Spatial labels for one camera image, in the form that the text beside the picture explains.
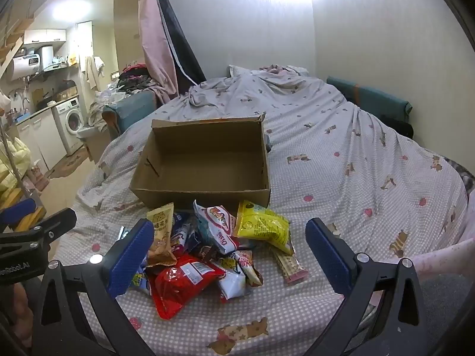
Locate person's pink pajama leg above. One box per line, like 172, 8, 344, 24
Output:
410, 189, 475, 280

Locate white red teal snack packet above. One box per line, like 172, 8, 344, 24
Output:
193, 200, 242, 256

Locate yellow snack packet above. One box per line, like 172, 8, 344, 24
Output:
233, 200, 295, 256

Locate pink printed box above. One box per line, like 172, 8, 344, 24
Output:
28, 167, 50, 190

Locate wooden chair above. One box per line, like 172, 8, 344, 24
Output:
0, 187, 47, 232

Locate brown boxes on washer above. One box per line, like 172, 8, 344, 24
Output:
31, 87, 78, 105

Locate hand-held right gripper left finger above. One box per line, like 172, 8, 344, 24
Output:
30, 218, 156, 356

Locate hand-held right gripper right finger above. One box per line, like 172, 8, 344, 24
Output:
305, 217, 442, 356

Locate beige pink snack bar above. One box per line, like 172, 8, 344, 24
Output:
273, 247, 309, 285

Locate brown cardboard box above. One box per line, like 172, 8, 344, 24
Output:
130, 112, 271, 210

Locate white snack packet red edge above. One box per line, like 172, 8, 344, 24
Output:
217, 265, 248, 303

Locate wooden staircase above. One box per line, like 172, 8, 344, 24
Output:
0, 0, 49, 78

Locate dark clothes pile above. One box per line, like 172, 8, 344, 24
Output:
117, 63, 156, 93

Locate white washing machine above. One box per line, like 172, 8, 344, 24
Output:
52, 97, 85, 154

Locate white red striped snack packet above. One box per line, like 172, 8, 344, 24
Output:
232, 250, 264, 286

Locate white base cabinet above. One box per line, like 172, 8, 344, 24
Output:
15, 111, 67, 171

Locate dark curtain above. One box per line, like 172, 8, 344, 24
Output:
152, 0, 206, 95

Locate brown chocolate bar packet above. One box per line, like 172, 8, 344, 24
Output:
193, 245, 223, 264

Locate blue red white snack packet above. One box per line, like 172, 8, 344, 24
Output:
172, 211, 199, 255

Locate tan peanut snack packet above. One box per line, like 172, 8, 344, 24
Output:
146, 202, 178, 268

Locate white crumpled cloth pile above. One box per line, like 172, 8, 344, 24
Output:
89, 91, 127, 131

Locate white pillow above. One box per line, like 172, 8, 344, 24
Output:
228, 64, 308, 79

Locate grey patterned cloth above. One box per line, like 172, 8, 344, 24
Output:
445, 158, 475, 190

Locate brown floor rug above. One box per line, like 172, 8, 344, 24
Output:
48, 148, 90, 179

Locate blue white green snack packet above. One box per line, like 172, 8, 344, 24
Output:
128, 263, 153, 295

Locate white cylindrical appliance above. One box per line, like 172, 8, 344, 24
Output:
37, 44, 55, 71

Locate pink curtain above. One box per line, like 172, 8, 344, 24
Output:
139, 0, 179, 106

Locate black cloth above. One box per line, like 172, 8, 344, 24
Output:
389, 119, 414, 139

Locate small brown side table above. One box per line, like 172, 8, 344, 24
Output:
76, 126, 112, 164

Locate hanging beige towel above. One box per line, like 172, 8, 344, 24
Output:
85, 55, 105, 90

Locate white water heater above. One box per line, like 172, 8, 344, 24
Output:
5, 55, 41, 81

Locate white wall cabinet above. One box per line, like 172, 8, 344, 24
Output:
23, 29, 67, 44

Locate yellow cloth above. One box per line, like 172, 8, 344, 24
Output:
0, 137, 32, 193

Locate person's left hand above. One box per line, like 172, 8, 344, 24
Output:
11, 278, 36, 338

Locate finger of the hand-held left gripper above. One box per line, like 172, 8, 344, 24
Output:
0, 208, 78, 247
0, 197, 37, 232

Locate teal fabric sofa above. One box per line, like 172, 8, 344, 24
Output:
102, 91, 156, 136

